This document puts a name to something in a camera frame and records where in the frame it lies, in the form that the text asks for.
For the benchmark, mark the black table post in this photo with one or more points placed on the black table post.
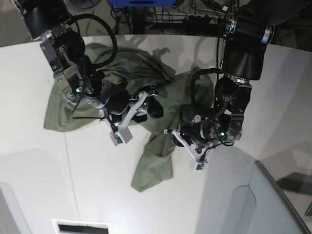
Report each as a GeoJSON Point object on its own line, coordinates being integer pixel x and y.
{"type": "Point", "coordinates": [138, 20]}

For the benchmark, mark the green t-shirt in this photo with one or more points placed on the green t-shirt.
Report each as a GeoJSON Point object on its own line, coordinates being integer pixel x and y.
{"type": "Point", "coordinates": [139, 68]}

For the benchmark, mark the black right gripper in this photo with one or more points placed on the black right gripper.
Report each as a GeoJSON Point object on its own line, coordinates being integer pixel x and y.
{"type": "Point", "coordinates": [118, 105]}

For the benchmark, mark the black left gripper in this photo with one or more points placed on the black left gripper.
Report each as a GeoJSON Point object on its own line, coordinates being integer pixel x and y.
{"type": "Point", "coordinates": [196, 133]}

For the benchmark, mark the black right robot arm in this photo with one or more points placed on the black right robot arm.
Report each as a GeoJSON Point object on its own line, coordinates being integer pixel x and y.
{"type": "Point", "coordinates": [77, 77]}

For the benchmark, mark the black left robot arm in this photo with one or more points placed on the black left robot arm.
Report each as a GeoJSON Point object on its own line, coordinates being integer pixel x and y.
{"type": "Point", "coordinates": [247, 30]}

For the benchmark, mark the black power strip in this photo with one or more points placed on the black power strip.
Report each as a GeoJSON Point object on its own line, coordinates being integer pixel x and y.
{"type": "Point", "coordinates": [185, 19]}

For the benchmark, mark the blue box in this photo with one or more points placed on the blue box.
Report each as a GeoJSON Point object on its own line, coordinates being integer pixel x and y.
{"type": "Point", "coordinates": [147, 3]}

